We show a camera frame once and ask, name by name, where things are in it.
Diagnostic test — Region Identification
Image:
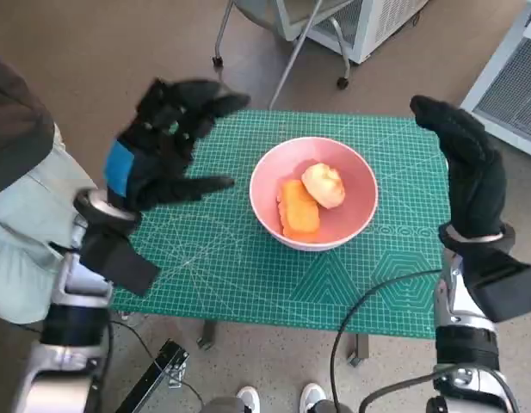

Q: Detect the black table leg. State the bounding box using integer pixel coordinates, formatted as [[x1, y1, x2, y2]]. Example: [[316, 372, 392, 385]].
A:
[[198, 322, 217, 350], [347, 333, 372, 367]]

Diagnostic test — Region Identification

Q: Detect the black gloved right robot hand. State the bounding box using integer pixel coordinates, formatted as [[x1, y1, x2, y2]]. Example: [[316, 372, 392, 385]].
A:
[[410, 94, 508, 239]]

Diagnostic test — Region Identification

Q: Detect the white cabinet with mesh panel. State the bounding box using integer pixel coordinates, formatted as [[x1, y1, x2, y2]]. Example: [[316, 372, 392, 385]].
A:
[[459, 0, 531, 161], [275, 0, 432, 65]]

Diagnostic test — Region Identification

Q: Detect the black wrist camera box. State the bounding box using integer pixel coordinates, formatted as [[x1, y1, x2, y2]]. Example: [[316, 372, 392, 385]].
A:
[[79, 223, 162, 297], [461, 260, 531, 324]]

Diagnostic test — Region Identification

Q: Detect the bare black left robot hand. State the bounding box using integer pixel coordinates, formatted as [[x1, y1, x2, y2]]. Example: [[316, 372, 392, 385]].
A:
[[102, 77, 252, 213]]

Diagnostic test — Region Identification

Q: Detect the black metal bracket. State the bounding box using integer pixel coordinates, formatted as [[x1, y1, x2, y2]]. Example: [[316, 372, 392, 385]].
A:
[[116, 339, 191, 413]]

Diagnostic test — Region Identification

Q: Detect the grey chair with casters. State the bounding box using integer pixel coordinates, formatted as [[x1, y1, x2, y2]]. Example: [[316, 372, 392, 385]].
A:
[[212, 0, 353, 108]]

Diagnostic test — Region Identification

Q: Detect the pink bowl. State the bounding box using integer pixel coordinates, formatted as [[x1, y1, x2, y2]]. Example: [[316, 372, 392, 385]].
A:
[[249, 136, 379, 253]]

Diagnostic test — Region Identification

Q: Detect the person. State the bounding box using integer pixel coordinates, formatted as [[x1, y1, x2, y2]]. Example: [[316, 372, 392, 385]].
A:
[[0, 53, 101, 326]]

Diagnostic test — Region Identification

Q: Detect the long twisted bread loaf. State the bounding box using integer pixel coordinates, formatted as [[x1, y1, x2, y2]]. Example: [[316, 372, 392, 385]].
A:
[[276, 179, 322, 240]]

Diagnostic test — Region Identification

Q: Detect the green cutting mat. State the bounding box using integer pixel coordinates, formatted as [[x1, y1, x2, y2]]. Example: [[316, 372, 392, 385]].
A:
[[109, 109, 449, 340]]

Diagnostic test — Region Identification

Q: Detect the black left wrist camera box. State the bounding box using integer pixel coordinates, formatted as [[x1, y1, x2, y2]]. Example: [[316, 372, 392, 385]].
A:
[[79, 223, 162, 297]]

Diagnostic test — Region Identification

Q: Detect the round bread bun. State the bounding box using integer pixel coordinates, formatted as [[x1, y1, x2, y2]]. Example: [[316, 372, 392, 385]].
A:
[[300, 162, 347, 210]]

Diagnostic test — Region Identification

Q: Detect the white shoe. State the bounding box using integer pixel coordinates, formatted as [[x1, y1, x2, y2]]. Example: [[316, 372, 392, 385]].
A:
[[299, 381, 327, 413], [237, 385, 261, 413]]

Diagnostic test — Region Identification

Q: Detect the thin black floor cable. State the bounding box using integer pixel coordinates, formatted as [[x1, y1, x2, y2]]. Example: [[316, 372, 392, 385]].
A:
[[109, 320, 205, 408]]

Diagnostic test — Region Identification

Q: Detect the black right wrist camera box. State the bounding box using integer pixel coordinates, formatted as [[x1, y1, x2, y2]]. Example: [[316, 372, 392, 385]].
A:
[[461, 260, 531, 324]]

